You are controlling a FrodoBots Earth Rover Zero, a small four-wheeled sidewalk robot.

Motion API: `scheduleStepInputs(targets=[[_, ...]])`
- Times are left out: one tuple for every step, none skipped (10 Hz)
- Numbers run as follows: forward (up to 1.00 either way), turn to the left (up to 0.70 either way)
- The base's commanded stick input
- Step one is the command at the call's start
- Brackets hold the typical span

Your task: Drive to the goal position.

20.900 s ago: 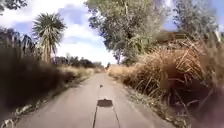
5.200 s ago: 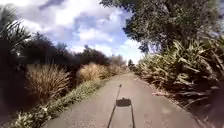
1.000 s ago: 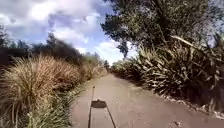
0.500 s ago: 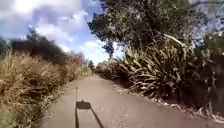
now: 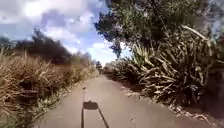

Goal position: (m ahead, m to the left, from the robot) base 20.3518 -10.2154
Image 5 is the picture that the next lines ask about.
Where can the grey paved path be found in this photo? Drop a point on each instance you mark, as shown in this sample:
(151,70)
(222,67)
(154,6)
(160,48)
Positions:
(110,96)

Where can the tall dark green trees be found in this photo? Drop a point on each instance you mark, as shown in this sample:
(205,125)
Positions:
(150,20)

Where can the green flax bushes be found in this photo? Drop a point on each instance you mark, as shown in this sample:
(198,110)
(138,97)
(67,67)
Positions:
(173,70)

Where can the dark trees behind grass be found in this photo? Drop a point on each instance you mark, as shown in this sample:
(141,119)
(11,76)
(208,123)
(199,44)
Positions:
(46,48)

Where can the dry brown tall grass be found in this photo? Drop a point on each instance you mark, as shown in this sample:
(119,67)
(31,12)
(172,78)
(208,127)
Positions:
(30,76)

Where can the strip of dry leaf litter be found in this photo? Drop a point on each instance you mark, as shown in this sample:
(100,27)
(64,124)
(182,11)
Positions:
(186,112)

